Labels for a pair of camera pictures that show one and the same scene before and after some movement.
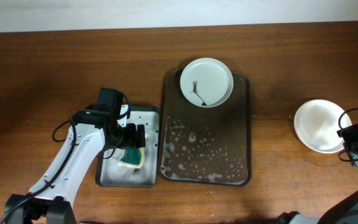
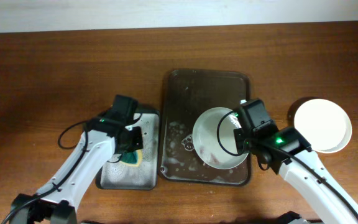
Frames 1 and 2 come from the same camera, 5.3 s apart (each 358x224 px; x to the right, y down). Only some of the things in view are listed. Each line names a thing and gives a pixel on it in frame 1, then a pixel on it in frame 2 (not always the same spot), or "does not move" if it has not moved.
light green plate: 206,82 to 213,139
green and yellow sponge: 132,157 does not move
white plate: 316,124 does not move
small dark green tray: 110,172 does not move
